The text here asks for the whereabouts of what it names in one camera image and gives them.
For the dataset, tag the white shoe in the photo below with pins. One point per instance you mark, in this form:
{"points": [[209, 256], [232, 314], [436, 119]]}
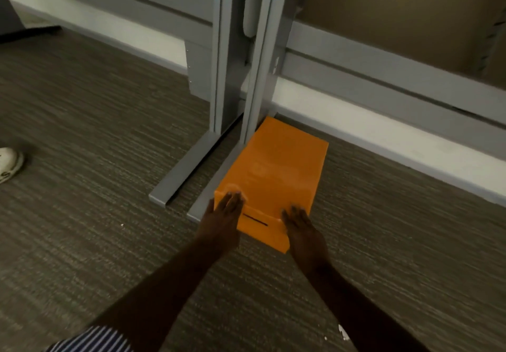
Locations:
{"points": [[10, 162]]}

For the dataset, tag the striped blue white shirt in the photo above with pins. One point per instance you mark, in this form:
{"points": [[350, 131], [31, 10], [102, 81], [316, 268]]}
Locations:
{"points": [[91, 342]]}

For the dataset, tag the grey metal table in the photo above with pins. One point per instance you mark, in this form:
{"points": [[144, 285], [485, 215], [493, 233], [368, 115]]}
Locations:
{"points": [[265, 71]]}

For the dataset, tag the person's left hand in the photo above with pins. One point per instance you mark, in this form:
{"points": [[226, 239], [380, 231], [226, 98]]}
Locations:
{"points": [[221, 221]]}

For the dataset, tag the person's left forearm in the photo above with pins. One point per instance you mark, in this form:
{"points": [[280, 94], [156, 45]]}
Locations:
{"points": [[170, 292]]}

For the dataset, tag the orange box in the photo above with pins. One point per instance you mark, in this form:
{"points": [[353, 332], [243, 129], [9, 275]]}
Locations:
{"points": [[276, 166]]}

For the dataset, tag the person's right forearm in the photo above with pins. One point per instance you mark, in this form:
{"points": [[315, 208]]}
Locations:
{"points": [[355, 308]]}

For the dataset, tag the person's right hand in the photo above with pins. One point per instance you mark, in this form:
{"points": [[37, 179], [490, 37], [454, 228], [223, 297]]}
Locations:
{"points": [[306, 241]]}

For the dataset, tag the grey metal desk legs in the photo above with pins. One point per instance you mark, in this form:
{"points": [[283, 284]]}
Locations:
{"points": [[227, 55]]}

